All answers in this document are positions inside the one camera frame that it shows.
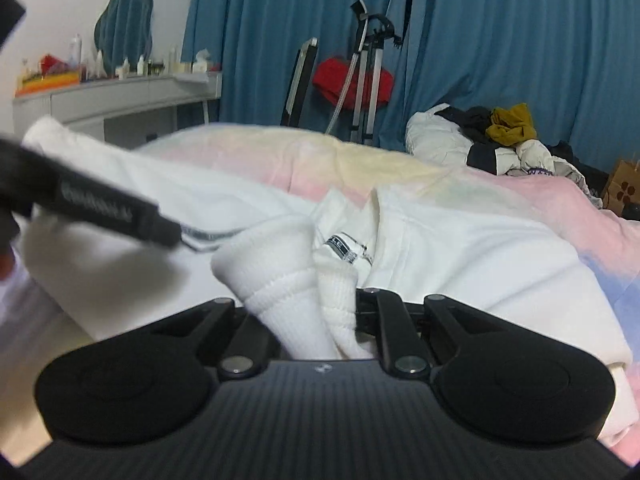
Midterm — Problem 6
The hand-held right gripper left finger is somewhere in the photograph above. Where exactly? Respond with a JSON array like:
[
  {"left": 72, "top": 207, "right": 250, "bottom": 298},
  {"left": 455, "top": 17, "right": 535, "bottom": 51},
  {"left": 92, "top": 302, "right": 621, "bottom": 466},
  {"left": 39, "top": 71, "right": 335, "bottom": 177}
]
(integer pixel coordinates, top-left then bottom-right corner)
[{"left": 150, "top": 298, "right": 283, "bottom": 380}]

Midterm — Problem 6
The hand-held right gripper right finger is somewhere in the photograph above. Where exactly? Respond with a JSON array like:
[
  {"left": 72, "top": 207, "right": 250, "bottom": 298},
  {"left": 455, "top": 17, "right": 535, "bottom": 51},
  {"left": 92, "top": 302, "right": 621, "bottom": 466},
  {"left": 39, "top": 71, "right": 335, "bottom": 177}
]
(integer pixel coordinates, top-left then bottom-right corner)
[{"left": 355, "top": 287, "right": 506, "bottom": 380}]

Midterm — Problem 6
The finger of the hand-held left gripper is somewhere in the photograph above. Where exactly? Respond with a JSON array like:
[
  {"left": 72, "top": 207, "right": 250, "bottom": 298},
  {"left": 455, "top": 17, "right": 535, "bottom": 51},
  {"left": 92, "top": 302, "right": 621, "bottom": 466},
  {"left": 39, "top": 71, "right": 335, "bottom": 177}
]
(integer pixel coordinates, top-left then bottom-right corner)
[{"left": 158, "top": 205, "right": 183, "bottom": 249}]

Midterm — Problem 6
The white sweatshirt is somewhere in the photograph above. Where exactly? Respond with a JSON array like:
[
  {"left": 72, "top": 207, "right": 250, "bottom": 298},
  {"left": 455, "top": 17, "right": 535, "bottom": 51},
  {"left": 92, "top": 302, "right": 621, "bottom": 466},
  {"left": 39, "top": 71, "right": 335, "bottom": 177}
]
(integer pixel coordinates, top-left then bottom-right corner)
[{"left": 0, "top": 115, "right": 638, "bottom": 448}]

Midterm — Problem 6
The pile of clothes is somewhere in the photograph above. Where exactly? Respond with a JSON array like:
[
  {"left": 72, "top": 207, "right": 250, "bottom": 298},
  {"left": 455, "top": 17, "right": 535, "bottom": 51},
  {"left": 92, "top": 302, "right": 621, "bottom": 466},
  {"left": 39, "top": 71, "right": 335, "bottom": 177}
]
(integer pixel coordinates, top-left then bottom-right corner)
[{"left": 406, "top": 103, "right": 556, "bottom": 176}]

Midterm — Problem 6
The white dressing table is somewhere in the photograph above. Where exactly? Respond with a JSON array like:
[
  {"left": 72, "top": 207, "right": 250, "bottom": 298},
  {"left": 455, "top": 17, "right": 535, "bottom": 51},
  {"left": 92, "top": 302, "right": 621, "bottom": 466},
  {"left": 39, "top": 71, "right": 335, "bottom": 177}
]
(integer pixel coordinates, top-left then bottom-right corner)
[{"left": 12, "top": 71, "right": 223, "bottom": 148}]

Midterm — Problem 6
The orange yellow storage box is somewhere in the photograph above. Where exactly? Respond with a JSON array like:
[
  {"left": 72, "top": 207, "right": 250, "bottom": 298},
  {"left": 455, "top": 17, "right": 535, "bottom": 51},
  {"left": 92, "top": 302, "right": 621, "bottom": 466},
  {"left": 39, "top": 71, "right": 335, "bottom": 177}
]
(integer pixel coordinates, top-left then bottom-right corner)
[{"left": 15, "top": 52, "right": 81, "bottom": 97}]

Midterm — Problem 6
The row of cosmetic bottles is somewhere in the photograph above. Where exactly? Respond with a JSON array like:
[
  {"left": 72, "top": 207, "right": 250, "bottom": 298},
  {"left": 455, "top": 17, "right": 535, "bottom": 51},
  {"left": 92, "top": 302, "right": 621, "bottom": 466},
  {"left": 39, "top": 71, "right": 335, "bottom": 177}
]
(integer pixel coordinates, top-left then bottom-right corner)
[{"left": 70, "top": 34, "right": 193, "bottom": 81}]

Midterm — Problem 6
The pastel tie-dye duvet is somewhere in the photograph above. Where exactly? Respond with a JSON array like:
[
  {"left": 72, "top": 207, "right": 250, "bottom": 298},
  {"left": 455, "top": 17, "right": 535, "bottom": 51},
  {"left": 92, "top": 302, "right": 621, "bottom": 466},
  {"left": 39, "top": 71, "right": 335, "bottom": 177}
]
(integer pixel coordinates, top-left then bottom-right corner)
[{"left": 0, "top": 125, "right": 640, "bottom": 466}]

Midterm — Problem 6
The wavy edged mirror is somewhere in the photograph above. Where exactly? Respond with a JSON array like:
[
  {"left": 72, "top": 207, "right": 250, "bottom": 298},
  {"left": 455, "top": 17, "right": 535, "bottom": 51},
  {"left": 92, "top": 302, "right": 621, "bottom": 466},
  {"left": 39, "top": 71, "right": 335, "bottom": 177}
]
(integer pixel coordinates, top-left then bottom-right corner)
[{"left": 94, "top": 0, "right": 153, "bottom": 73}]

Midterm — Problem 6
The black framed panel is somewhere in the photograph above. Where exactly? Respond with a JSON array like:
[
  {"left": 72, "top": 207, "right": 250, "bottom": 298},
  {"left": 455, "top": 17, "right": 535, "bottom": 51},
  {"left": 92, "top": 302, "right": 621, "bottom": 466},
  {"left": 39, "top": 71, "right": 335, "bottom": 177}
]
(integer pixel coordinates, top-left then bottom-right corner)
[{"left": 280, "top": 37, "right": 319, "bottom": 128}]

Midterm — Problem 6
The blue curtain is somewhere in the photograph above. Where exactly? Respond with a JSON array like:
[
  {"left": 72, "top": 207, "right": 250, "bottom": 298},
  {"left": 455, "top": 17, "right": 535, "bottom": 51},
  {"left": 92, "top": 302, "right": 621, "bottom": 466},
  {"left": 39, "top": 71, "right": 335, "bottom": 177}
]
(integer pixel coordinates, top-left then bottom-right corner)
[
  {"left": 182, "top": 0, "right": 416, "bottom": 141},
  {"left": 395, "top": 0, "right": 640, "bottom": 181}
]

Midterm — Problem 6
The black garment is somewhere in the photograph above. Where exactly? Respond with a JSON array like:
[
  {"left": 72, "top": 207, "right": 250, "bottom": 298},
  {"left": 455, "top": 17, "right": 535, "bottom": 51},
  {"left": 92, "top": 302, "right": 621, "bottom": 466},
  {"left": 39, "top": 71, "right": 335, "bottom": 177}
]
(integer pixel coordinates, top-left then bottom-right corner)
[{"left": 440, "top": 106, "right": 496, "bottom": 143}]

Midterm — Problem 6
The red cloth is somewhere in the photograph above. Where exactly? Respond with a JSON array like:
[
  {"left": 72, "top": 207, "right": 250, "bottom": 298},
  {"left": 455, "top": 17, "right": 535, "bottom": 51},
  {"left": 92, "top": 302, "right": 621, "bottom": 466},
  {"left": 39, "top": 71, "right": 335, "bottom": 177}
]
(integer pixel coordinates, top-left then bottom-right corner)
[{"left": 313, "top": 57, "right": 396, "bottom": 108}]

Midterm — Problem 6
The mustard yellow garment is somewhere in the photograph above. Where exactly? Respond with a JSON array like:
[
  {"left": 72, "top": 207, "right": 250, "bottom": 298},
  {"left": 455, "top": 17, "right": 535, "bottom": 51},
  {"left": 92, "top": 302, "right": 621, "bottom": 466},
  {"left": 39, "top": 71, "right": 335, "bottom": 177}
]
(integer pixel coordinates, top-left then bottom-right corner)
[{"left": 486, "top": 103, "right": 538, "bottom": 147}]

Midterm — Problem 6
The grey garment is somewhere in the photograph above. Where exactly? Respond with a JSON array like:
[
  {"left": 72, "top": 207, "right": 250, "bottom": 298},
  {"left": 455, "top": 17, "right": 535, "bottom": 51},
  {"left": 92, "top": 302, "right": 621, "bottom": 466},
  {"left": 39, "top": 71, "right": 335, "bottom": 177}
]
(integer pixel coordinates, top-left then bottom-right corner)
[{"left": 505, "top": 140, "right": 603, "bottom": 208}]

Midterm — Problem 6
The garment steamer stand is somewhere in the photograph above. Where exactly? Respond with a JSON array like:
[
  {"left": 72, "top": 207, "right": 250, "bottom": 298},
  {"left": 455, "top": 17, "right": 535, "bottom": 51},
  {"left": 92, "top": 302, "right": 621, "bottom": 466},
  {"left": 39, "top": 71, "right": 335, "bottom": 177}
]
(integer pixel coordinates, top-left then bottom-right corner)
[{"left": 325, "top": 0, "right": 403, "bottom": 146}]

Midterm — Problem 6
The dark cloth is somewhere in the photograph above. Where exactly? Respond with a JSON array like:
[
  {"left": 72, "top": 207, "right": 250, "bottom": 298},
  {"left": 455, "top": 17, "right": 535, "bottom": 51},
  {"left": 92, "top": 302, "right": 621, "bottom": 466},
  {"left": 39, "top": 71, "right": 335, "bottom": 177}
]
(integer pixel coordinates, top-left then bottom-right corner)
[{"left": 547, "top": 142, "right": 608, "bottom": 196}]

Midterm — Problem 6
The brown paper bag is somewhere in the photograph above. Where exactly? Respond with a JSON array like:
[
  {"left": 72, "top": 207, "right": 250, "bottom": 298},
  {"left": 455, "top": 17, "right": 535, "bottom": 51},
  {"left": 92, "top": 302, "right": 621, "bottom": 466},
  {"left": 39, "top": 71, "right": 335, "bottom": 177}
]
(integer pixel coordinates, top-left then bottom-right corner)
[{"left": 600, "top": 159, "right": 640, "bottom": 221}]

